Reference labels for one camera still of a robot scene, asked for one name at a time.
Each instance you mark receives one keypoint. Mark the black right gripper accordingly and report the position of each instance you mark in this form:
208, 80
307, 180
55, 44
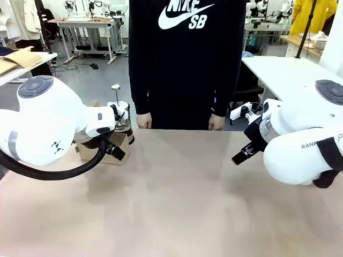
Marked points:
254, 135

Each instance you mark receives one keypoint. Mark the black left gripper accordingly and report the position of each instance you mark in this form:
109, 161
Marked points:
115, 151

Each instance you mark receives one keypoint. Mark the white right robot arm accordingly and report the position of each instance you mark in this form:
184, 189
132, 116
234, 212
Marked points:
300, 150

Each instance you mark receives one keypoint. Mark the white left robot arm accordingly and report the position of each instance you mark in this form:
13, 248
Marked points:
48, 120

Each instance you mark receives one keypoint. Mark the person's right hand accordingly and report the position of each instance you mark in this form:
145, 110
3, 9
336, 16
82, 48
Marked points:
144, 121

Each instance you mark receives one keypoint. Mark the person's left hand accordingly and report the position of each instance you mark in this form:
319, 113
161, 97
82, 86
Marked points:
215, 123

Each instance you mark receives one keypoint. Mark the small cardboard box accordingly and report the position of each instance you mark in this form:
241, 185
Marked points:
120, 139

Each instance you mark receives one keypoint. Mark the glass french press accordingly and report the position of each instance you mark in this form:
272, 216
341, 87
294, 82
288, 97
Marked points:
123, 124

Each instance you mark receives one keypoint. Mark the white power strip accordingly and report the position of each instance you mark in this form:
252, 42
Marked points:
237, 112

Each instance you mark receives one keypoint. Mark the black blocks on floor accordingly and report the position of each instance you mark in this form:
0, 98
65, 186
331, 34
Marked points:
94, 65

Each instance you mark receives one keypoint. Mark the large white side table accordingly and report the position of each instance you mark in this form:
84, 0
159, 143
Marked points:
281, 72

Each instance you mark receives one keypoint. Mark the blue cloth bundle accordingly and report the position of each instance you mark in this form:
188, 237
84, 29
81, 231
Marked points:
246, 54

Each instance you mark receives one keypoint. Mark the person in black hoodie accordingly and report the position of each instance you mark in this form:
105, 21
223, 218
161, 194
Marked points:
187, 67

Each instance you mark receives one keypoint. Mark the white table with bags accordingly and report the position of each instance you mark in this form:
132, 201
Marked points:
47, 56

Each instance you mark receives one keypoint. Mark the wooden side table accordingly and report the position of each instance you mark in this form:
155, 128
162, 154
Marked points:
294, 40

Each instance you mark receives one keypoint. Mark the grey metal workbench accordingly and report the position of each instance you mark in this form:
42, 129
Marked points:
88, 22

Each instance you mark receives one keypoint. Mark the long white lab bench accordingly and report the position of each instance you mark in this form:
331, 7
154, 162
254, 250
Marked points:
268, 26

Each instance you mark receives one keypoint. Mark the brown paper bags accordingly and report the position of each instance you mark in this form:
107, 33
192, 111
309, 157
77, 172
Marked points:
22, 57

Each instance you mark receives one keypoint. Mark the stack of white bowls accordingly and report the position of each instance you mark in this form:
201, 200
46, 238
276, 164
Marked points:
320, 42

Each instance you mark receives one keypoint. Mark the black tripod pole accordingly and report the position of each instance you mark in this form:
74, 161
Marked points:
305, 29

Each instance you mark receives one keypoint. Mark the white robots behind bench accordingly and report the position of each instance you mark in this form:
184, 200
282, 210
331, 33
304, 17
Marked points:
257, 6

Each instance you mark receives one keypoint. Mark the white robots on workbench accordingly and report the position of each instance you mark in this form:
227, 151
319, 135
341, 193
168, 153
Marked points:
80, 4

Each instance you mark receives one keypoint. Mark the person in yellow coat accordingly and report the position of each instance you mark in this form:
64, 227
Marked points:
308, 16

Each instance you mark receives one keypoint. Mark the mannequin with white jacket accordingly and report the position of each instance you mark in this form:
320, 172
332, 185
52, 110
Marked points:
24, 18

